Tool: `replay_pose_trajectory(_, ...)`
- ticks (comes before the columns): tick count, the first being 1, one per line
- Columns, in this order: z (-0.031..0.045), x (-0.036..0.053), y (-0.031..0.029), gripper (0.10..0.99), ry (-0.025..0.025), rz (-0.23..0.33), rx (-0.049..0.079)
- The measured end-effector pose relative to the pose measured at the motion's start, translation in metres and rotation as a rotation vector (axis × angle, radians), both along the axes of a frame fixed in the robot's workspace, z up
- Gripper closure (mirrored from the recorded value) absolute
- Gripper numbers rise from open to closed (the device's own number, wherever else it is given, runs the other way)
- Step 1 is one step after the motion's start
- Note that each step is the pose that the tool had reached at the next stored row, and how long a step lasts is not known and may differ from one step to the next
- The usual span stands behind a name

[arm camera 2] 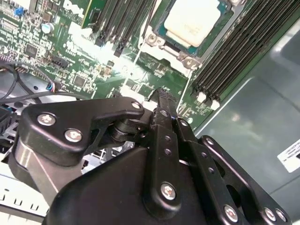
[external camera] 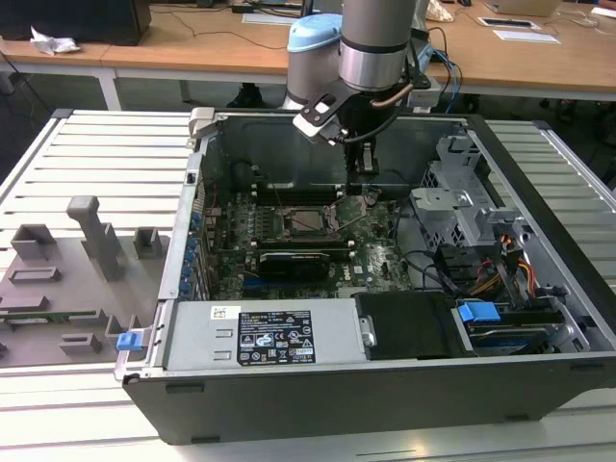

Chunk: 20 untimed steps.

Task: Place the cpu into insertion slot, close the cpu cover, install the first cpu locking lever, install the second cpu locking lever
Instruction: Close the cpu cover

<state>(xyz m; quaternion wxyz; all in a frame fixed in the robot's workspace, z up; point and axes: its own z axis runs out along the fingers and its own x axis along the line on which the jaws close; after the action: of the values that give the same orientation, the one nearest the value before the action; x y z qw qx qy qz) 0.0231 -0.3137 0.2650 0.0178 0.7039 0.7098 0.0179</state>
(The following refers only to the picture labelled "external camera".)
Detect white framed tablet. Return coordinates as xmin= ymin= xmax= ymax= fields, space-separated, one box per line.
xmin=477 ymin=16 xmax=540 ymax=31

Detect black data wire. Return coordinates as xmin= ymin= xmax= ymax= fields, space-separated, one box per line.
xmin=392 ymin=199 xmax=463 ymax=295

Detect CPU socket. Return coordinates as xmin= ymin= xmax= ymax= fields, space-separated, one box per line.
xmin=280 ymin=205 xmax=341 ymax=243

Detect silver power supply unit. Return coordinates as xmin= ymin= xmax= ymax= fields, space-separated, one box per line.
xmin=163 ymin=300 xmax=376 ymax=372

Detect grey case release latch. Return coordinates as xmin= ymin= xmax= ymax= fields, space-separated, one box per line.
xmin=188 ymin=106 xmax=227 ymax=150

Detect black RAM slot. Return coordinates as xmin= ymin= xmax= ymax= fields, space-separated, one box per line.
xmin=249 ymin=236 xmax=352 ymax=245
xmin=249 ymin=243 xmax=355 ymax=252
xmin=254 ymin=193 xmax=338 ymax=203
xmin=254 ymin=186 xmax=338 ymax=195

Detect green RAM stick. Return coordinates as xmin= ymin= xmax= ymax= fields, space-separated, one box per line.
xmin=0 ymin=310 xmax=97 ymax=321

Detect white paper sheet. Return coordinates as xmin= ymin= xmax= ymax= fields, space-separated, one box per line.
xmin=493 ymin=28 xmax=562 ymax=45
xmin=243 ymin=13 xmax=309 ymax=26

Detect blue expansion slot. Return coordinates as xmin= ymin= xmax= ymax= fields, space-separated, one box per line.
xmin=242 ymin=276 xmax=270 ymax=298

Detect metal socket cover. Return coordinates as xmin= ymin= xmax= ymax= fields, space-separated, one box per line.
xmin=328 ymin=194 xmax=371 ymax=228

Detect green motherboard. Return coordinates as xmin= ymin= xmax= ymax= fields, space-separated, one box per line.
xmin=201 ymin=190 xmax=420 ymax=302

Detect black plastic bay cover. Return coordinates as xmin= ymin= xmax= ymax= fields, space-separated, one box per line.
xmin=355 ymin=291 xmax=477 ymax=362

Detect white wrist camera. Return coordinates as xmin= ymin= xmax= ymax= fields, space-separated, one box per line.
xmin=292 ymin=93 xmax=348 ymax=145

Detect hard disk in blue carrier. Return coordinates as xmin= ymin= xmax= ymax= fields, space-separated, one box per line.
xmin=451 ymin=300 xmax=564 ymax=357

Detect black open PC case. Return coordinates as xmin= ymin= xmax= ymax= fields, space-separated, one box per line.
xmin=113 ymin=106 xmax=616 ymax=447

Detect white crumpled paper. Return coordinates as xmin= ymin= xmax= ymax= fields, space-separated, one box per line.
xmin=29 ymin=26 xmax=81 ymax=55

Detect beige laptop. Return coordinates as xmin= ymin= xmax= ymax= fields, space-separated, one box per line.
xmin=485 ymin=0 xmax=563 ymax=15

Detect grey parts rack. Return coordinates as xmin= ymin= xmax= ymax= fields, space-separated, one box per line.
xmin=0 ymin=194 xmax=172 ymax=367

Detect coloured power wires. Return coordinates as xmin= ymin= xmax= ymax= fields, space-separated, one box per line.
xmin=474 ymin=233 xmax=538 ymax=302

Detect metal drive cage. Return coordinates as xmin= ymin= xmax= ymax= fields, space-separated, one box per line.
xmin=408 ymin=133 xmax=535 ymax=251

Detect black cylindrical component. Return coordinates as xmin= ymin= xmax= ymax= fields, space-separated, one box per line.
xmin=232 ymin=162 xmax=264 ymax=189

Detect wooden desk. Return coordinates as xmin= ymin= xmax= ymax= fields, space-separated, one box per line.
xmin=0 ymin=0 xmax=616 ymax=113

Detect black connector block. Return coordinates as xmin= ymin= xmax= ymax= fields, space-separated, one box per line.
xmin=435 ymin=244 xmax=482 ymax=285

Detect black equipment box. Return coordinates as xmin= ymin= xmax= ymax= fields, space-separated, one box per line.
xmin=0 ymin=0 xmax=153 ymax=47

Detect white crumpled bag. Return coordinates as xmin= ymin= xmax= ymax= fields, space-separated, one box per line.
xmin=427 ymin=0 xmax=456 ymax=23

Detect black graphics card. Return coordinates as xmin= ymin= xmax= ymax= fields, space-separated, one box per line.
xmin=258 ymin=249 xmax=331 ymax=281

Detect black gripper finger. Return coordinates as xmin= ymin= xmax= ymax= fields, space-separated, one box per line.
xmin=358 ymin=141 xmax=381 ymax=197
xmin=344 ymin=141 xmax=363 ymax=197

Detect black office chair base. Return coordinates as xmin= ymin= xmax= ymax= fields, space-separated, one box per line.
xmin=225 ymin=84 xmax=264 ymax=110

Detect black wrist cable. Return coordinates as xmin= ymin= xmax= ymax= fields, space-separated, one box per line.
xmin=336 ymin=82 xmax=418 ymax=144

